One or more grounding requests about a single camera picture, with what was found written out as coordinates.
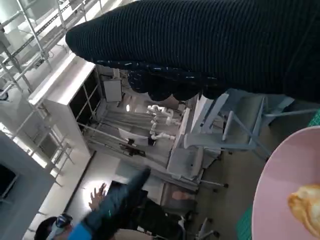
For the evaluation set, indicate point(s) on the right robot hand, black glove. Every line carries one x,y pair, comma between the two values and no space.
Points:
200,37

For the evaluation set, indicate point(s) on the pink bowl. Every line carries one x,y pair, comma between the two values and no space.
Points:
280,170

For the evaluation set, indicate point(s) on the long orange toy bread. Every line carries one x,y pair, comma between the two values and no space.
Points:
307,205

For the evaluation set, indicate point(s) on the pale grey office chair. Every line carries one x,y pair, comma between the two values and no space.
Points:
185,162

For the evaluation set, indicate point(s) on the white shelf cabinet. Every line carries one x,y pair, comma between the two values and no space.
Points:
57,82

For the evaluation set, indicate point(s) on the black office chair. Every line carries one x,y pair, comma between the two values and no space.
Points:
155,215

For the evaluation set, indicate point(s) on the white VR headset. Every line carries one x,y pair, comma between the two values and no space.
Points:
61,222

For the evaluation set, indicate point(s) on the person with headset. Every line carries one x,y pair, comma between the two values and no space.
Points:
43,227

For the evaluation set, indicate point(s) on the grey metal frame rack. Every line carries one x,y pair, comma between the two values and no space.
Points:
32,37

